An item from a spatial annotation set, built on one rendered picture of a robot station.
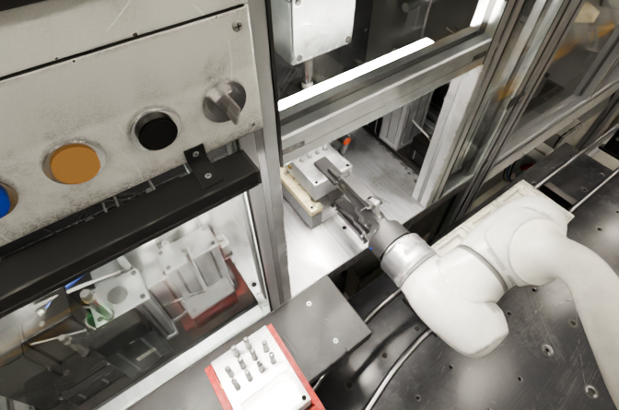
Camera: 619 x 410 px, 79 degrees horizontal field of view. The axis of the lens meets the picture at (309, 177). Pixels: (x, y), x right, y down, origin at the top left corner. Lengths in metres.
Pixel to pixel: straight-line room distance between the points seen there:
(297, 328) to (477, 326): 0.31
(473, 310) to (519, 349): 0.46
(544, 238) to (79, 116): 0.59
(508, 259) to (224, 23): 0.53
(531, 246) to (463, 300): 0.13
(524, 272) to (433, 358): 0.42
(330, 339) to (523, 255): 0.35
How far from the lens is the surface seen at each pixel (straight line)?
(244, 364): 0.62
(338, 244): 0.82
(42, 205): 0.34
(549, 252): 0.63
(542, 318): 1.15
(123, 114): 0.31
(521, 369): 1.08
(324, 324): 0.75
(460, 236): 0.94
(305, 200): 0.80
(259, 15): 0.33
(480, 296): 0.65
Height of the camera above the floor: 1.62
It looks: 50 degrees down
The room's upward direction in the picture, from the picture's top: straight up
